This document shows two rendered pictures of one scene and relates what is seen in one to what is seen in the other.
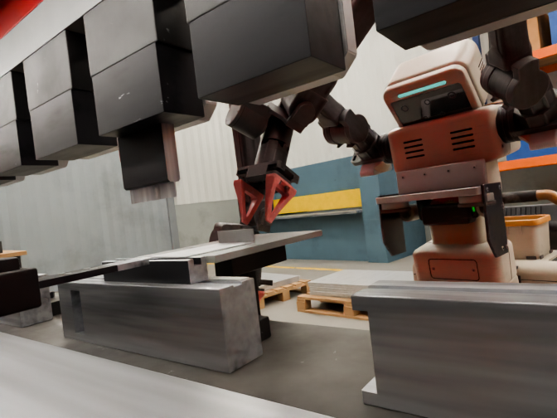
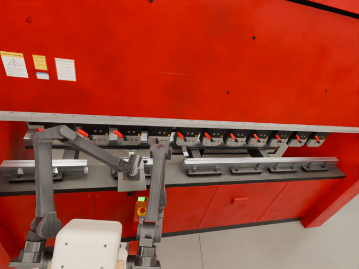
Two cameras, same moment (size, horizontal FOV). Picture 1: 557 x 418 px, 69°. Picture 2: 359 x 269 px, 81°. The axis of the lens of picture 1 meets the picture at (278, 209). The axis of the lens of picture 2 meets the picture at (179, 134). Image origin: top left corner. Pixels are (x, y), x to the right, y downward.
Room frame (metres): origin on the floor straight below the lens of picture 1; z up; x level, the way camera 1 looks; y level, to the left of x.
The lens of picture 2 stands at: (1.37, -0.60, 2.14)
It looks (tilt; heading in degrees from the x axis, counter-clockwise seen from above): 37 degrees down; 121
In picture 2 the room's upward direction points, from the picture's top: 15 degrees clockwise
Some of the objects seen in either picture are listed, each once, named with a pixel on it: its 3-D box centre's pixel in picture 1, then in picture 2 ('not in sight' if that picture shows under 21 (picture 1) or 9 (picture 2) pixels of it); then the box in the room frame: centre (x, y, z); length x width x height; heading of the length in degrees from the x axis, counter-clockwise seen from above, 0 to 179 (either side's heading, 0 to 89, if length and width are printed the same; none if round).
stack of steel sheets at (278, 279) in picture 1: (252, 280); not in sight; (4.86, 0.41, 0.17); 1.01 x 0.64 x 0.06; 40
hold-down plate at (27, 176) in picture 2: not in sight; (37, 177); (0.24, -0.34, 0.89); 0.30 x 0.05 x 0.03; 53
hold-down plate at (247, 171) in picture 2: not in sight; (246, 171); (1.21, 0.93, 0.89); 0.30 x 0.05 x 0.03; 53
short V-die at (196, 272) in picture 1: (150, 269); (133, 160); (0.57, 0.19, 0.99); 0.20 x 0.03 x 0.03; 53
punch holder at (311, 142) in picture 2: not in sight; (315, 136); (1.51, 1.42, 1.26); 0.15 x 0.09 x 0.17; 53
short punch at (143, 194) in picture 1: (148, 166); (131, 145); (0.55, 0.17, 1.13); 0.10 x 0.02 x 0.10; 53
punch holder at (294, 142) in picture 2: not in sight; (297, 136); (1.39, 1.26, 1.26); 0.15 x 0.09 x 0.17; 53
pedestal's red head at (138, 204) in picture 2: not in sight; (148, 213); (0.87, 0.09, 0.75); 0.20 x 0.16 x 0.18; 46
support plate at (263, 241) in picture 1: (234, 245); (131, 174); (0.67, 0.08, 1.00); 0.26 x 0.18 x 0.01; 143
